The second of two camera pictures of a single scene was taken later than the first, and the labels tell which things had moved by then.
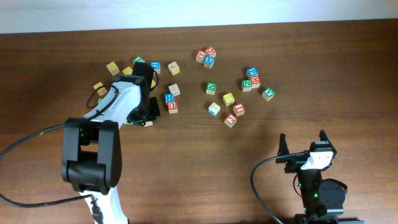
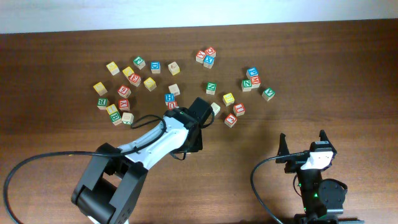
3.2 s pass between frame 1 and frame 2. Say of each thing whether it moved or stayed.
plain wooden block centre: stayed
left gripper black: moved
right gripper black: stayed
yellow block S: stayed
